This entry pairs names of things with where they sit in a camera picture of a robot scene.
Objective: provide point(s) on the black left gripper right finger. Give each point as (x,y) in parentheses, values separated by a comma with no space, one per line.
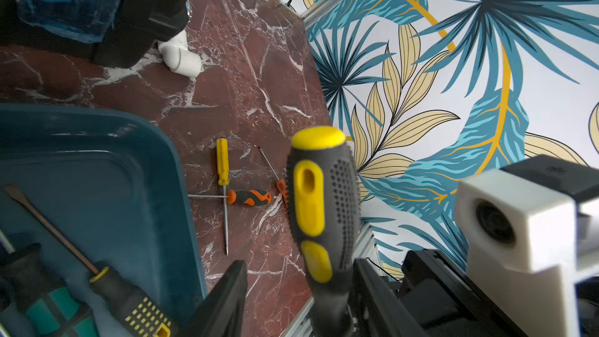
(375,308)

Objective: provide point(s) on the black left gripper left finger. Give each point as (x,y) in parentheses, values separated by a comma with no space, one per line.
(221,313)

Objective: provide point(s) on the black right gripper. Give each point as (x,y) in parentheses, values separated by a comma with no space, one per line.
(440,298)

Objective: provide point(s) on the yellow-black dotted-grip screwdriver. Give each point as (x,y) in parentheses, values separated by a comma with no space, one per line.
(128,304)

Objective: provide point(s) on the green-black handled screwdriver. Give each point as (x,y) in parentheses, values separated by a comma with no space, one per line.
(42,296)

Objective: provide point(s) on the white pipe elbow fitting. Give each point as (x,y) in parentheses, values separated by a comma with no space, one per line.
(178,57)

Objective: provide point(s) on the orange-black stubby screwdriver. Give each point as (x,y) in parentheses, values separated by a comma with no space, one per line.
(247,197)

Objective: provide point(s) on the orange precision screwdriver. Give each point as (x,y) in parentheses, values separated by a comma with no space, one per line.
(280,182)

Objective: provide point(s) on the small yellow screwdriver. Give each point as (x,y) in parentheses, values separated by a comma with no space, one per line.
(222,152)

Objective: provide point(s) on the teal plastic storage tray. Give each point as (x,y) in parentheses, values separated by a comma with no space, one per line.
(113,184)

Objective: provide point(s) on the black plastic toolbox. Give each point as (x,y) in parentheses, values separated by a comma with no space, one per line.
(112,33)

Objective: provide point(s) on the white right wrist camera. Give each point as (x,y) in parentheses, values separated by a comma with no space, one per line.
(532,229)

